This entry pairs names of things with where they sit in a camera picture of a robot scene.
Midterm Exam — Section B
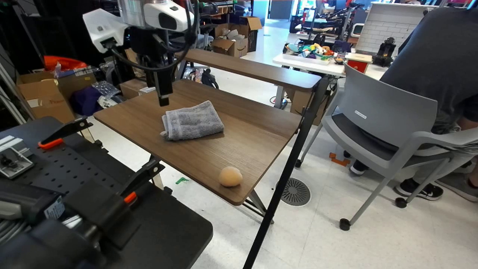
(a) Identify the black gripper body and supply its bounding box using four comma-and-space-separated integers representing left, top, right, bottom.
126, 26, 181, 77

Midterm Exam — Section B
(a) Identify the grey towel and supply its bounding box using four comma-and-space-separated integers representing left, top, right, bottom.
158, 98, 226, 143

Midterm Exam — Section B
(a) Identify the tan round plush toy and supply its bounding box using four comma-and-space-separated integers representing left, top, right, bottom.
218, 164, 245, 189

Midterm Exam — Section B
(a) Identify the colourful toy pile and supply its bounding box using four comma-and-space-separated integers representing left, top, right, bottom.
282, 40, 345, 64

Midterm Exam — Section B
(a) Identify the small cardboard box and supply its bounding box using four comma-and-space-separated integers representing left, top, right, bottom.
118, 77, 152, 99

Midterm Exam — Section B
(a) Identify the dark blue bag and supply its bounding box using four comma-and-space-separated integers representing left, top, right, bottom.
200, 65, 221, 90

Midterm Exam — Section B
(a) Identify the white game controller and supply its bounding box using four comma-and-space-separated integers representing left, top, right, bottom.
97, 93, 123, 108

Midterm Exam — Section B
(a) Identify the open cardboard box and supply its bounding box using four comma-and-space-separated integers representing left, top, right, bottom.
241, 14, 264, 38
212, 22, 251, 59

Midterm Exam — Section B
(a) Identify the purple bag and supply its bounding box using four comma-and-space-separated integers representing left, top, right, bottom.
67, 84, 105, 117

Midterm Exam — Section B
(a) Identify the orange fabric item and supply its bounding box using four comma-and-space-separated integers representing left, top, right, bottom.
42, 53, 90, 73

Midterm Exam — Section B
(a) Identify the orange black bar clamp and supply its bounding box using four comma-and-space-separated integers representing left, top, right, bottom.
36, 114, 96, 152
73, 156, 167, 252

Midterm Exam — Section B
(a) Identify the large cardboard box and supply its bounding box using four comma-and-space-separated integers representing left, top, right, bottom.
15, 68, 99, 125

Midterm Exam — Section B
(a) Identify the plain cardboard box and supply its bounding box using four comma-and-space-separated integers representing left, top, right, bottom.
287, 86, 327, 119

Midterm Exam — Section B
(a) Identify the white table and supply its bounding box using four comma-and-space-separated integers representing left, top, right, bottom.
273, 41, 393, 80

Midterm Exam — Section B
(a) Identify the black metal pole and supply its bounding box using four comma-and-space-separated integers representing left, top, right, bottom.
242, 73, 341, 269

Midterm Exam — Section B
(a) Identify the round floor drain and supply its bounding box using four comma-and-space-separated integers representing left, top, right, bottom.
279, 176, 312, 207

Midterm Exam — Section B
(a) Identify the photo card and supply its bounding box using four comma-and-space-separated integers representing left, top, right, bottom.
0, 143, 36, 180

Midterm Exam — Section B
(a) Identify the red box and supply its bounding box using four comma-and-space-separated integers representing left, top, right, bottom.
345, 50, 375, 74

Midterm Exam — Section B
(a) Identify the black desk object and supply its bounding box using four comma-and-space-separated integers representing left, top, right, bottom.
374, 35, 399, 68

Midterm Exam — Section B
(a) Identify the grey office chair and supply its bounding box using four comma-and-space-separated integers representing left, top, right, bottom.
297, 64, 478, 231

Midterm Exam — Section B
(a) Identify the whiteboard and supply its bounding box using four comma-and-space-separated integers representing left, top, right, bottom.
354, 1, 430, 56

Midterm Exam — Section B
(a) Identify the seated person grey shirt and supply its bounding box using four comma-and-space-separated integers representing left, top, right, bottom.
348, 4, 478, 203

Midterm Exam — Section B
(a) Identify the table leg frame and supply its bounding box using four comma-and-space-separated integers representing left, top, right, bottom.
242, 186, 275, 220

